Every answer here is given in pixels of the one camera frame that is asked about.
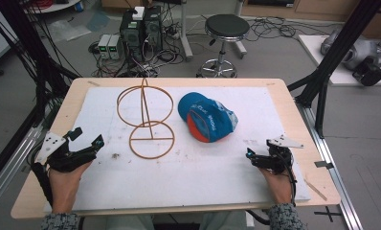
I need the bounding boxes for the black metal frame post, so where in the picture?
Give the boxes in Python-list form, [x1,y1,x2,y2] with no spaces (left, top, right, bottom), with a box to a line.
[286,0,381,139]

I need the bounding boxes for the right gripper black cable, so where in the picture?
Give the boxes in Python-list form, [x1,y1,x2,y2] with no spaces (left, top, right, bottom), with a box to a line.
[246,149,299,226]

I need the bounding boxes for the black tape piece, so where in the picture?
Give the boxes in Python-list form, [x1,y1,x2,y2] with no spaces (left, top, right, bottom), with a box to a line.
[314,160,335,170]

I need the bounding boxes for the person's right hand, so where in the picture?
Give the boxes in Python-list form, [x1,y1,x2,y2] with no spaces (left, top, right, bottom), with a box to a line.
[258,166,294,205]

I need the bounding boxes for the grey robot shell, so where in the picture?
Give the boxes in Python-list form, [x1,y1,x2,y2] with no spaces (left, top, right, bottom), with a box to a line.
[320,29,381,71]

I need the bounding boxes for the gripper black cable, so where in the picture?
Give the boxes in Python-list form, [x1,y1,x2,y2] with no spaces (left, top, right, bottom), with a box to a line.
[31,159,55,207]
[246,149,299,226]

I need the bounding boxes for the white box on tower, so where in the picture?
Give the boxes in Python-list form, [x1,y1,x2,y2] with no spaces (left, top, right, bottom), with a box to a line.
[131,6,146,21]

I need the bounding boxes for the black tape cross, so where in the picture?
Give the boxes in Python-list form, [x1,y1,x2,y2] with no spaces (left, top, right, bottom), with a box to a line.
[313,205,343,223]

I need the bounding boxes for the tangle of floor cables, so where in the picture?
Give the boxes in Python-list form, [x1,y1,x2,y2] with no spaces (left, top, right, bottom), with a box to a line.
[245,16,336,42]

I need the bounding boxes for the cables beside computer towers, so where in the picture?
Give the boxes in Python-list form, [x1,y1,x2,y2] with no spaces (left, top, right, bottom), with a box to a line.
[87,18,188,79]

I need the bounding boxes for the black device on platform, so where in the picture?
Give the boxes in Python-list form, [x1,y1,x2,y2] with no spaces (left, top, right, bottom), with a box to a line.
[351,57,381,87]

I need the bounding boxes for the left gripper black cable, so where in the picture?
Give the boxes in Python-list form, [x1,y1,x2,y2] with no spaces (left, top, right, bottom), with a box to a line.
[31,159,55,207]

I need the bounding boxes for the orange wire hat stand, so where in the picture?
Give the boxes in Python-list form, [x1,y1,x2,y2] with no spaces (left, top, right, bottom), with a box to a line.
[116,77,176,160]

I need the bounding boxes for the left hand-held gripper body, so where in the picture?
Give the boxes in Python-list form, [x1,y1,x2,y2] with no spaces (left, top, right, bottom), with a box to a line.
[34,131,98,173]

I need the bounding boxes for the person's left hand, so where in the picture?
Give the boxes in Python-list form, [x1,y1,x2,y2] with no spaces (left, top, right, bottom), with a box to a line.
[49,160,93,205]

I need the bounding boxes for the thin wooden stick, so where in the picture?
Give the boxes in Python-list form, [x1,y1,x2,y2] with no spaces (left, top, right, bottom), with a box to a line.
[304,179,328,202]

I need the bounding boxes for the black round stool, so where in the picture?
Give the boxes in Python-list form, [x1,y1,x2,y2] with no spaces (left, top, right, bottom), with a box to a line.
[195,13,251,79]

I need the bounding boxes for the white table mat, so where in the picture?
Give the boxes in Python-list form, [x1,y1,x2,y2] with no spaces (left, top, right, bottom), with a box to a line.
[43,86,311,214]

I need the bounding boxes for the white desk leg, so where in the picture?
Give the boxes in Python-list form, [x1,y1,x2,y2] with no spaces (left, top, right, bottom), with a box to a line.
[178,0,194,62]

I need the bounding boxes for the blue and orange cap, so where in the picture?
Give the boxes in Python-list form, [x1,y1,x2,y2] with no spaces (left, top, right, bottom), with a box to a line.
[177,91,239,144]

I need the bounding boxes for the grey power supply unit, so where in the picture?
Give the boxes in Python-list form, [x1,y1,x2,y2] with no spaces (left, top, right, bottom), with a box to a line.
[107,34,123,60]
[97,34,112,59]

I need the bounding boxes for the slim black computer tower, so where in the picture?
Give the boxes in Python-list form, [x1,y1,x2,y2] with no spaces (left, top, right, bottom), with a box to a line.
[143,7,164,53]

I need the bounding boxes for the black metal frame with cables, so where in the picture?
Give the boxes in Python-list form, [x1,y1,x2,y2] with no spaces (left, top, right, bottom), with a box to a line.
[0,0,81,190]

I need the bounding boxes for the aluminium rail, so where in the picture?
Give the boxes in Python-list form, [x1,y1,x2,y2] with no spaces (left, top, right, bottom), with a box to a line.
[295,103,365,230]
[0,124,45,214]

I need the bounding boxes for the large black computer tower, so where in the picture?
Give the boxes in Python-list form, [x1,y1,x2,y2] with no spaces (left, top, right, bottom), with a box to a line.
[119,9,146,62]

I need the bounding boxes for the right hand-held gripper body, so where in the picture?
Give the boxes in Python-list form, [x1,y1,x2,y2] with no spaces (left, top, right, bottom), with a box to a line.
[254,135,304,175]

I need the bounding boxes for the clear plastic sheet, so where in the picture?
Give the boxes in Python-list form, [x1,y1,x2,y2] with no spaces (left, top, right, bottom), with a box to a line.
[47,18,93,43]

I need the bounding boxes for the white floor platform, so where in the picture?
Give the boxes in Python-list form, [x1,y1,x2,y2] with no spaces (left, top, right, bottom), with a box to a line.
[298,34,381,87]

